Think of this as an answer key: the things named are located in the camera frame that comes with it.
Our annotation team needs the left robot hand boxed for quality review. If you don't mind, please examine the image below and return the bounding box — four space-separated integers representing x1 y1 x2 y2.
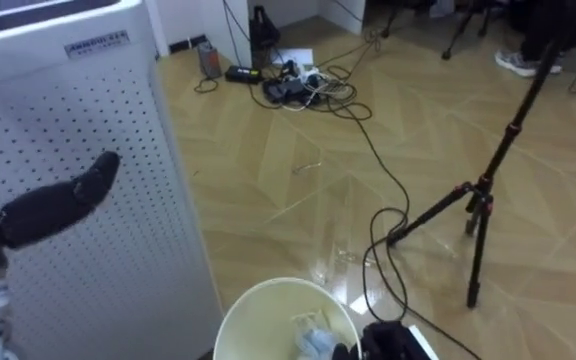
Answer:
0 119 122 329

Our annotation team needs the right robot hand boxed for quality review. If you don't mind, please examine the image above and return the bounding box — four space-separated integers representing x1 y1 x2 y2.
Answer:
331 320 440 360

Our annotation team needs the white plastic waste bin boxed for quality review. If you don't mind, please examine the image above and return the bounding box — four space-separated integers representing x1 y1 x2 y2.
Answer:
212 277 364 360

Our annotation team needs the crumpled blue white wrapper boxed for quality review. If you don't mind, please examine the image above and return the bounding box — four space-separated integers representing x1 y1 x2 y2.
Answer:
295 327 342 360

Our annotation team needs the tall white air purifier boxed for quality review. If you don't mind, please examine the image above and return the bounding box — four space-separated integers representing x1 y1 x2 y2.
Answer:
0 0 225 360

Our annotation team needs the crumpled cream paper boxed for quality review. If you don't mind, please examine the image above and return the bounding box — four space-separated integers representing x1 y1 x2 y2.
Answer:
290 308 342 334

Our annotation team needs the black tripod with red joints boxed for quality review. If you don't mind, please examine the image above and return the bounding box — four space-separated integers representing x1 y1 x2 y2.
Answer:
386 39 567 310

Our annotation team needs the grey box device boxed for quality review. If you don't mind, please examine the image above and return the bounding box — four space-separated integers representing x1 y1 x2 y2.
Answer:
196 41 223 80

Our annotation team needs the black power brick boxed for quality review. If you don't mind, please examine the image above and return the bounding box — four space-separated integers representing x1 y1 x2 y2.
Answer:
224 64 264 85

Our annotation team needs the black power adapter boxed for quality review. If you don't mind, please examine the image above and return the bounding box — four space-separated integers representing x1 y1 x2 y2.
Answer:
262 74 314 106

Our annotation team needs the black bag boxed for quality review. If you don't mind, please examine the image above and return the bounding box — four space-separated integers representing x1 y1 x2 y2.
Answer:
248 4 282 51

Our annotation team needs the white paper sheet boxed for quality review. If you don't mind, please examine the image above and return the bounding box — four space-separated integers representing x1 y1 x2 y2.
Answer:
270 47 315 69

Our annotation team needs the long black floor cable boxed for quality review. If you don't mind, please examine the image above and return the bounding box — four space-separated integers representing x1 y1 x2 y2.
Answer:
312 64 484 360

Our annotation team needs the short black cable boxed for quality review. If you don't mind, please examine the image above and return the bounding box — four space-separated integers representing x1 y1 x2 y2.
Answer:
193 77 219 95

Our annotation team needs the white cable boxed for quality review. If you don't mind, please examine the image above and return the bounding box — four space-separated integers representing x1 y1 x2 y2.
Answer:
282 69 349 112

